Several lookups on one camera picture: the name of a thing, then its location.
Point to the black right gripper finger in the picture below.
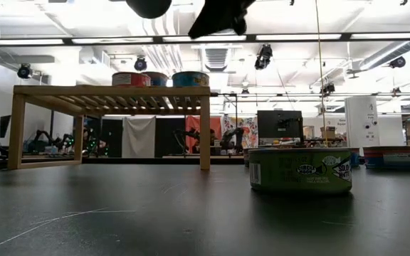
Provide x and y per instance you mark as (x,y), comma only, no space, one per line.
(219,16)

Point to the silver lid blue can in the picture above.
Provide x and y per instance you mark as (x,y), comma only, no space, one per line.
(190,79)

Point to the gold lid can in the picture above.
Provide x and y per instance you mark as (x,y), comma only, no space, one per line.
(158,79)

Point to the green label tuna can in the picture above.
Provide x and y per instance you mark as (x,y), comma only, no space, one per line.
(297,170)

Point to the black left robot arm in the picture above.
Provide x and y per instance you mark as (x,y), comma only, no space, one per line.
(148,7)

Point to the background black robot arm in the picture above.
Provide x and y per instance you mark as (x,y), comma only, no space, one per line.
(187,135)
(43,140)
(231,138)

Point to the wooden slatted shelf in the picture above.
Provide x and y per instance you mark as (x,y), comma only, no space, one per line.
(84,90)

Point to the ceiling air vent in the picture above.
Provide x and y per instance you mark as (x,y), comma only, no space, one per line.
(216,58)

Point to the black ceiling spotlight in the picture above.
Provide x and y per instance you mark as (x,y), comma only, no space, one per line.
(398,62)
(24,71)
(140,64)

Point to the orange hanging cloth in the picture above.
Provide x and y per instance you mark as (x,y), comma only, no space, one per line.
(194,122)

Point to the floral patterned cloth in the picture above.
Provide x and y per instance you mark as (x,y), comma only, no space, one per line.
(249,129)

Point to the black screen panel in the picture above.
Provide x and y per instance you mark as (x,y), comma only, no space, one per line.
(279,124)

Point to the white hanging cloth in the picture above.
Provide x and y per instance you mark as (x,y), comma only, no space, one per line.
(138,137)

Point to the cardboard box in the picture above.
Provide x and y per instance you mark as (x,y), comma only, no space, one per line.
(329,133)

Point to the white cabinet machine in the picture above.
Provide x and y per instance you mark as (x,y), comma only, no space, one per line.
(365,121)

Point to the black table mat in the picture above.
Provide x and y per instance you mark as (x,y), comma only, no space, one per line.
(119,213)

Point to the blue red label can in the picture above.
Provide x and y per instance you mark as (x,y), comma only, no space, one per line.
(390,158)

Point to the black monitor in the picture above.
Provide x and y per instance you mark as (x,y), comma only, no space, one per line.
(1,126)

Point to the long ceiling light rail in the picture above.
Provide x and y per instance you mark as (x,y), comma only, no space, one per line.
(208,38)

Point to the black ceiling camera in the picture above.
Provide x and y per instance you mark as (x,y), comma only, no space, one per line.
(263,57)

